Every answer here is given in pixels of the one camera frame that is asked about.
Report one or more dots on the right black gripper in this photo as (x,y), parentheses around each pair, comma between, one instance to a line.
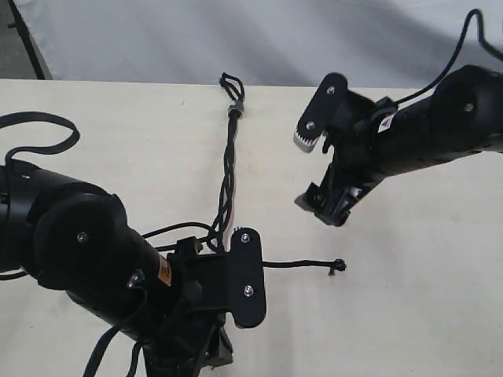
(352,173)

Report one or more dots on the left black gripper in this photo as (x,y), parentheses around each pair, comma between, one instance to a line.
(192,336)

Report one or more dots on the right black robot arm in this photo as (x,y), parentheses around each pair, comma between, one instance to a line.
(463,117)

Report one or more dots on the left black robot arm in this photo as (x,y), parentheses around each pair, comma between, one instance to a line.
(73,236)

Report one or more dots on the grey fabric backdrop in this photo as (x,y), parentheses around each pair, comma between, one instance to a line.
(387,44)

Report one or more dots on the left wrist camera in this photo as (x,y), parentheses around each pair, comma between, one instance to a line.
(234,281)

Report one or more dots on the grey cable clamp bracket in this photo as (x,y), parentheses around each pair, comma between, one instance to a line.
(236,109)

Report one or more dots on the black backdrop frame pole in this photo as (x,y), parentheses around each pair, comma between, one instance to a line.
(36,60)

